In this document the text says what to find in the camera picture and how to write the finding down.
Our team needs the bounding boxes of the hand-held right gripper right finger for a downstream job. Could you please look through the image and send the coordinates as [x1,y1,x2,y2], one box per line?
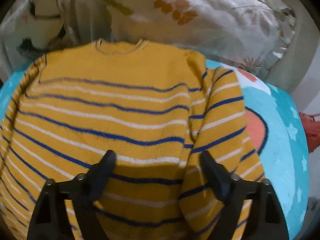
[200,151,290,240]

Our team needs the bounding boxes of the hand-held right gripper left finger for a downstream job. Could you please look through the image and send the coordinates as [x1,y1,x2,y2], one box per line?
[26,150,117,240]

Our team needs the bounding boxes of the yellow striped sweater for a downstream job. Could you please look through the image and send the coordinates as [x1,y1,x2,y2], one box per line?
[0,39,265,240]

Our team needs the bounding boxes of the turquoise printed blanket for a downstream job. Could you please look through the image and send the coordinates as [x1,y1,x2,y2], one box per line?
[0,59,312,240]

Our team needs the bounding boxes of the red cloth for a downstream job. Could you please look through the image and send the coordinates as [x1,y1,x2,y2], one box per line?
[299,112,320,153]

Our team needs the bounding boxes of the white floral pillow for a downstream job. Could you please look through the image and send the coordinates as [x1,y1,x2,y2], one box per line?
[95,0,298,73]

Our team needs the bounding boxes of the beige patterned cloth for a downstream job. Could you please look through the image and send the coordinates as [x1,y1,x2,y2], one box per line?
[51,0,312,100]

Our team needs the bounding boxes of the white eyelash print cushion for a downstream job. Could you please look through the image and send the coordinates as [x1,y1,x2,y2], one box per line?
[0,0,75,64]

